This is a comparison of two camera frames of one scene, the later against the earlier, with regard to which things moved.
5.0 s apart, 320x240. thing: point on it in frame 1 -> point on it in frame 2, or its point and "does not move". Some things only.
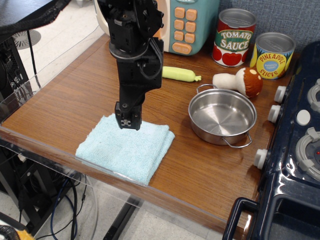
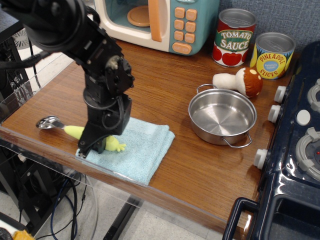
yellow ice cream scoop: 179,74 -> 76,132
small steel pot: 217,116 does not move
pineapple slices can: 272,54 does not move
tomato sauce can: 235,31 does not move
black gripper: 140,68 -> 101,123
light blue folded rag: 133,154 does not move
